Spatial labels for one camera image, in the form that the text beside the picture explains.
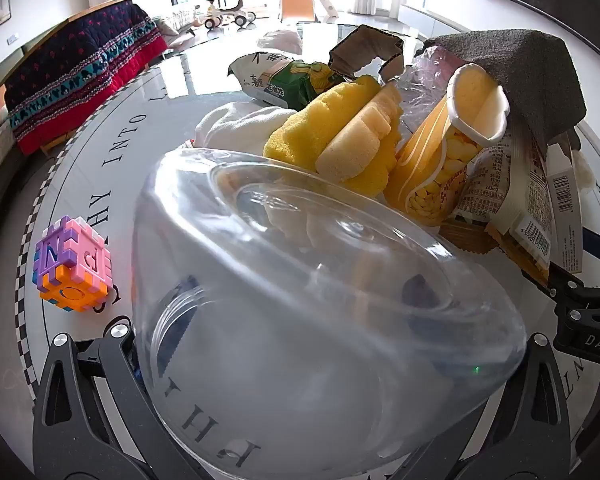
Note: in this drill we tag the pale cushion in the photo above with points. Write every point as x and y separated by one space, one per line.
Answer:
177 25

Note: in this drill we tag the brown snack wrapper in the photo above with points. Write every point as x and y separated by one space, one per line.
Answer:
467 237

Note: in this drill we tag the white barcode snack wrapper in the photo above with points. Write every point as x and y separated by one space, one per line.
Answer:
530 195

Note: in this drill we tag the white wall socket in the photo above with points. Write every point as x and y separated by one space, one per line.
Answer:
13 38

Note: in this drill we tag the white toy plane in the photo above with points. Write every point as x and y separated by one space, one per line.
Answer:
240 12

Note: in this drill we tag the green snack packet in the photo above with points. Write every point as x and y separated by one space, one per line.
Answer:
280 82

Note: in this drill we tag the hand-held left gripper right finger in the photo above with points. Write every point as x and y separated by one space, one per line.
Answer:
540 400

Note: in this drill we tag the white cloth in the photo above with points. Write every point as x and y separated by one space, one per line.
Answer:
240 125

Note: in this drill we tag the bright yellow sponge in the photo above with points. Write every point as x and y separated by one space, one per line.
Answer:
305 140

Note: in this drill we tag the clear plastic container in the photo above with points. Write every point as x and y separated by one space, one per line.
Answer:
300 310

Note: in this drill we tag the pale yellow sponge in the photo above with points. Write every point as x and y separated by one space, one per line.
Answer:
355 130

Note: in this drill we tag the brown cardboard piece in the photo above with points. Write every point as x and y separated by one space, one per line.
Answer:
355 50

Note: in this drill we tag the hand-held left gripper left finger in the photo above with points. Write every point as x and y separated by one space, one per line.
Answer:
100 360

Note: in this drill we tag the white plastic bag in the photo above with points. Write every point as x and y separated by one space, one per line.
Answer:
280 41

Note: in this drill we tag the corn print paper cup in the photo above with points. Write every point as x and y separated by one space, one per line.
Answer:
435 165

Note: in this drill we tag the clear plastic bag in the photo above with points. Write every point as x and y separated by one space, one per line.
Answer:
430 80

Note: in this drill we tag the white ride-on toy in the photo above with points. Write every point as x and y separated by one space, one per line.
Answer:
212 17

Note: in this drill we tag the colourful puzzle cube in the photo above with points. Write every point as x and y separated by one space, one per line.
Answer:
70 265

